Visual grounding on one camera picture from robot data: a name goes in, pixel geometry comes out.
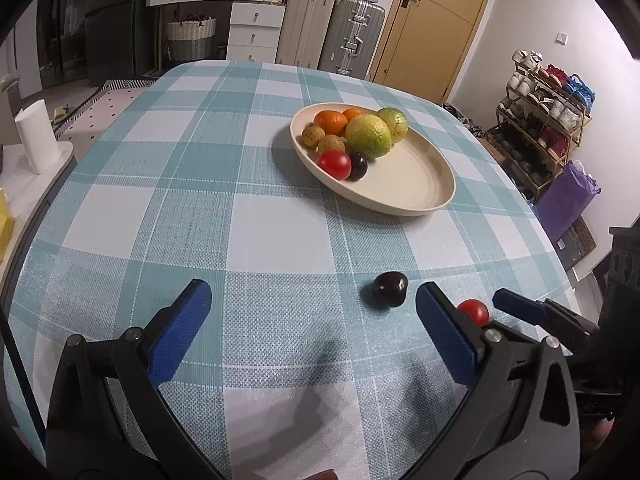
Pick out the beige suitcase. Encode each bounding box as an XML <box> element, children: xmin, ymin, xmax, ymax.
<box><xmin>276</xmin><ymin>0</ymin><xmax>337</xmax><ymax>70</ymax></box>

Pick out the purple bag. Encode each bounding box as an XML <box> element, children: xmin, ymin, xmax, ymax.
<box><xmin>537</xmin><ymin>160</ymin><xmax>601</xmax><ymax>246</ymax></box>

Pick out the shoe rack with shoes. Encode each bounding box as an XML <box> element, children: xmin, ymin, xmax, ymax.
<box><xmin>487</xmin><ymin>49</ymin><xmax>596</xmax><ymax>201</ymax></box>

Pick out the paper towel roll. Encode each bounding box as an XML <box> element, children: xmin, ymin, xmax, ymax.
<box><xmin>14</xmin><ymin>100</ymin><xmax>58</xmax><ymax>173</ymax></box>

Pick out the silver suitcase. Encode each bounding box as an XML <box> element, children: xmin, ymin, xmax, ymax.
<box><xmin>320</xmin><ymin>0</ymin><xmax>387</xmax><ymax>78</ymax></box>

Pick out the white drawer dresser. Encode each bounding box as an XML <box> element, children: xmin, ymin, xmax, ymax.
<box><xmin>146</xmin><ymin>0</ymin><xmax>288</xmax><ymax>63</ymax></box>

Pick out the dark glass cabinet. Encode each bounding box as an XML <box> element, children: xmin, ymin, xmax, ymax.
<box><xmin>35</xmin><ymin>0</ymin><xmax>91</xmax><ymax>88</ymax></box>

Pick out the dark doormat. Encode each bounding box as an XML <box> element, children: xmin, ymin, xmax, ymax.
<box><xmin>555</xmin><ymin>217</ymin><xmax>598</xmax><ymax>266</ymax></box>

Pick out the large green yellow citrus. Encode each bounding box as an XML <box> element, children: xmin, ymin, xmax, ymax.
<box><xmin>345</xmin><ymin>114</ymin><xmax>392</xmax><ymax>160</ymax></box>

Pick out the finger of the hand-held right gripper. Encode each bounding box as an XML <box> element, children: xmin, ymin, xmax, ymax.
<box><xmin>492</xmin><ymin>288</ymin><xmax>601</xmax><ymax>356</ymax></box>

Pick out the pile of shoes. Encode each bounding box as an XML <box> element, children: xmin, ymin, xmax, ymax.
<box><xmin>440</xmin><ymin>101</ymin><xmax>488</xmax><ymax>138</ymax></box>

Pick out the small brown yellow fruit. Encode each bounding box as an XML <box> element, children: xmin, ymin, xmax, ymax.
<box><xmin>317</xmin><ymin>134</ymin><xmax>347</xmax><ymax>157</ymax></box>
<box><xmin>301</xmin><ymin>124</ymin><xmax>327</xmax><ymax>149</ymax></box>

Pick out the white side table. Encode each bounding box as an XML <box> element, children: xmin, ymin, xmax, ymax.
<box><xmin>0</xmin><ymin>141</ymin><xmax>76</xmax><ymax>221</ymax></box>

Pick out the cream oval plate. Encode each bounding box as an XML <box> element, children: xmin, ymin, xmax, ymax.
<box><xmin>290</xmin><ymin>103</ymin><xmax>457</xmax><ymax>217</ymax></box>

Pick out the small green yellow citrus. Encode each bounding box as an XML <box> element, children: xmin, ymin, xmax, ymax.
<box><xmin>377</xmin><ymin>107</ymin><xmax>409</xmax><ymax>143</ymax></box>

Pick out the dark grey fridge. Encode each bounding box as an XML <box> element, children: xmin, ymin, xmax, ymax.
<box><xmin>84</xmin><ymin>0</ymin><xmax>163</xmax><ymax>86</ymax></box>

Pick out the dark plum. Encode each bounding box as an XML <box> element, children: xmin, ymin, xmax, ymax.
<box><xmin>372</xmin><ymin>271</ymin><xmax>410</xmax><ymax>309</ymax></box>
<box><xmin>348</xmin><ymin>152</ymin><xmax>369</xmax><ymax>182</ymax></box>

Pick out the patterned floor rug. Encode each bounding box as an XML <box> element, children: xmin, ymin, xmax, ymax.
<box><xmin>52</xmin><ymin>77</ymin><xmax>156</xmax><ymax>141</ymax></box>

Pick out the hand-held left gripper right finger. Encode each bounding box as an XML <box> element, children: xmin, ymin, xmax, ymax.
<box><xmin>400</xmin><ymin>281</ymin><xmax>581</xmax><ymax>480</ymax></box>

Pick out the teal checked tablecloth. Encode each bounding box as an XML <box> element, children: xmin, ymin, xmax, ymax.
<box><xmin>0</xmin><ymin>60</ymin><xmax>583</xmax><ymax>480</ymax></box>

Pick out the woven basket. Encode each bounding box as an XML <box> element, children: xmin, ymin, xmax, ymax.
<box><xmin>166</xmin><ymin>14</ymin><xmax>217</xmax><ymax>63</ymax></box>

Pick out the red tomato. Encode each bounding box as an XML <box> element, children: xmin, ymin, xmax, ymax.
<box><xmin>316</xmin><ymin>150</ymin><xmax>352</xmax><ymax>182</ymax></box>
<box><xmin>456</xmin><ymin>299</ymin><xmax>491</xmax><ymax>328</ymax></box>

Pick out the yellow packet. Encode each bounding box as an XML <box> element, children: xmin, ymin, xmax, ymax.
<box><xmin>0</xmin><ymin>190</ymin><xmax>16</xmax><ymax>261</ymax></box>

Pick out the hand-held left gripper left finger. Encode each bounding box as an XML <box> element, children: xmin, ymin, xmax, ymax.
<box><xmin>45</xmin><ymin>279</ymin><xmax>226</xmax><ymax>466</ymax></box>

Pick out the wooden door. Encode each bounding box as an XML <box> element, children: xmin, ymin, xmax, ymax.
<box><xmin>370</xmin><ymin>0</ymin><xmax>501</xmax><ymax>106</ymax></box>

